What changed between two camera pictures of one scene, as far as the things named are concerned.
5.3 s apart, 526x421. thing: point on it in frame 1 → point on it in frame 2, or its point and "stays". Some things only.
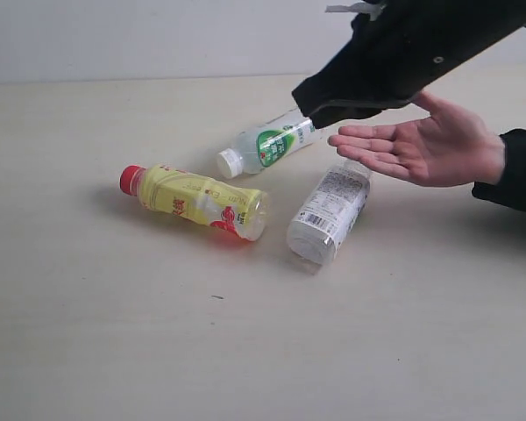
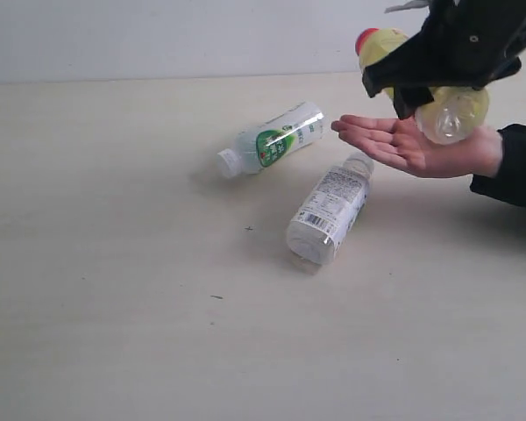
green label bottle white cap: x=260 y=146 stays
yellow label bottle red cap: x=239 y=212 → x=455 y=116
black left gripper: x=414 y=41 → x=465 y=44
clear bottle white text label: x=331 y=211 stays
